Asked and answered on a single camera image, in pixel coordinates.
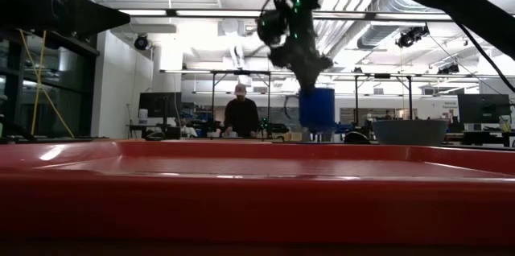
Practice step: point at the black background frame stand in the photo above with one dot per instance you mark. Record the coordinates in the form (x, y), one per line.
(382, 75)
(241, 72)

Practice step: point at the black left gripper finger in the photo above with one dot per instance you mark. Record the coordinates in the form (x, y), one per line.
(100, 18)

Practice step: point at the background desk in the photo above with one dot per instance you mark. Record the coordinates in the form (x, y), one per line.
(153, 127)

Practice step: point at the black background robot arm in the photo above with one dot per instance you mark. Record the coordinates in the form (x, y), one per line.
(275, 127)

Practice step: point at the black ceiling spotlights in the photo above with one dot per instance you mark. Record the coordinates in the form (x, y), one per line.
(411, 36)
(448, 69)

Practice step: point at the red plastic tray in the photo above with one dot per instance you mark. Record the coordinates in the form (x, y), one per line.
(257, 207)

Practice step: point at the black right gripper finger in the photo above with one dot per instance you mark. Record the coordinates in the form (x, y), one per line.
(307, 83)

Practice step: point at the black bar with light strips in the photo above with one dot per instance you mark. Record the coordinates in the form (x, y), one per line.
(217, 13)

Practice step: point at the blue-grey bowl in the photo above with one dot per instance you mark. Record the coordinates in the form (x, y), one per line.
(410, 131)

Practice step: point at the black computer monitor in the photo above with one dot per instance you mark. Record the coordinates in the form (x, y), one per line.
(483, 108)
(160, 105)

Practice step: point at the black dome camera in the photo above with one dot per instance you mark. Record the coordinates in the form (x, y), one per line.
(141, 42)

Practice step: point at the person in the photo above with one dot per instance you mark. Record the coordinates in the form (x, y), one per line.
(241, 115)
(188, 131)

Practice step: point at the blue plastic cup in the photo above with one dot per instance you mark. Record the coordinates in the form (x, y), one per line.
(318, 109)

